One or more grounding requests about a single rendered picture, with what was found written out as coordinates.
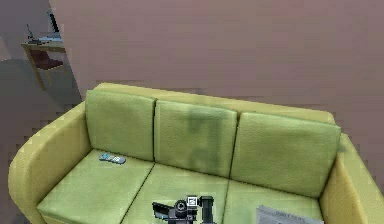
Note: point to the wooden table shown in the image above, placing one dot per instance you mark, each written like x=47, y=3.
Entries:
x=43, y=46

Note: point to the grey blue remote control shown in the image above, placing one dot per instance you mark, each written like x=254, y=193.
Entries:
x=112, y=158

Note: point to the yellow green three-seat sofa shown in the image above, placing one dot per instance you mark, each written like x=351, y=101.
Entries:
x=100, y=186

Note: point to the grey printed newspaper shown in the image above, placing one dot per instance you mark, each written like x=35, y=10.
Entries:
x=283, y=217

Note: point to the dark red chair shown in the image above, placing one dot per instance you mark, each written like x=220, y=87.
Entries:
x=46, y=61

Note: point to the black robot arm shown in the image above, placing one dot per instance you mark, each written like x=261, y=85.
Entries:
x=206, y=208

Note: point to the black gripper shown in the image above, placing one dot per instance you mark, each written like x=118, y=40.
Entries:
x=180, y=208

